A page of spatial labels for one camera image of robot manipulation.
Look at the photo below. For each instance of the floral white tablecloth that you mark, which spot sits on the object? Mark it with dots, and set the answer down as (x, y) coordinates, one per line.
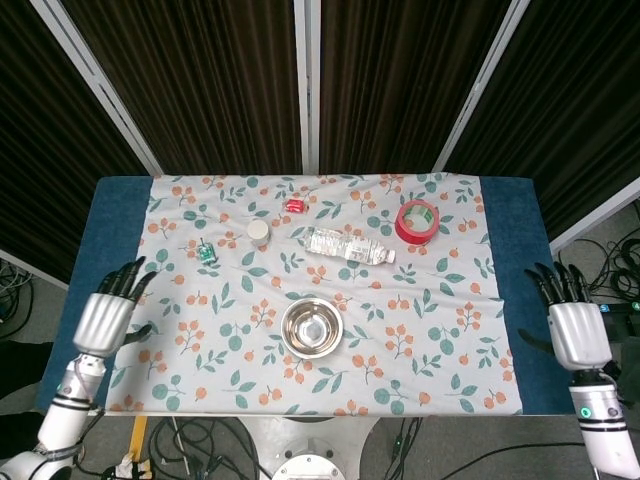
(310, 270)

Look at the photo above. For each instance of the yellow floor bar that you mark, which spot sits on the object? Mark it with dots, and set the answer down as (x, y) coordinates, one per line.
(138, 435)

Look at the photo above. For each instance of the red candy wrapper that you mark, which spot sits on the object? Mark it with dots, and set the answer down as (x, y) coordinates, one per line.
(295, 205)

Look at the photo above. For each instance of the small white lidded jar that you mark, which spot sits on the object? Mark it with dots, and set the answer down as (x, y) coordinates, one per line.
(258, 231)

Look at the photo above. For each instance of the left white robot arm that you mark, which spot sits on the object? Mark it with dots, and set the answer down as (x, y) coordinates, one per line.
(60, 425)

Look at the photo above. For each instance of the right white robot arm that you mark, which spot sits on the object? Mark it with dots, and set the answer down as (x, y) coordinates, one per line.
(607, 430)

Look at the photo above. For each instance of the dark folding screen panel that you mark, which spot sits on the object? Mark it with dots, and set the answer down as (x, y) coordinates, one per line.
(575, 100)
(200, 75)
(35, 125)
(400, 75)

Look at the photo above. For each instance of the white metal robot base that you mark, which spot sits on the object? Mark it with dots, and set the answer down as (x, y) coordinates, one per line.
(310, 440)

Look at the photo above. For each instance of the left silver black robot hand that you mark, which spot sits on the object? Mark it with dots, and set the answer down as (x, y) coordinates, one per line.
(102, 322)

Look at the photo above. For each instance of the red tape roll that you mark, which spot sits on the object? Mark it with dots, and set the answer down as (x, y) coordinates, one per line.
(416, 235)

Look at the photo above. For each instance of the white black sneaker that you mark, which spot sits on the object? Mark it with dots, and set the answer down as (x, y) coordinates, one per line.
(131, 470)

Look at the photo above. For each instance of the black device with teal lights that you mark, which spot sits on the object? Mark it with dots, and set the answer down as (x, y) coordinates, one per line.
(620, 308)

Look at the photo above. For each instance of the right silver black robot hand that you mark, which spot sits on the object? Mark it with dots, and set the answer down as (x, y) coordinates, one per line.
(580, 337)

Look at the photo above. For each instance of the clear plastic water bottle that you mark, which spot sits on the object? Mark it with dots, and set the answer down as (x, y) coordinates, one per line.
(345, 245)

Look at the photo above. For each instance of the blue table cover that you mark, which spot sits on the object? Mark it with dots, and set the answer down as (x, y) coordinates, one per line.
(117, 225)

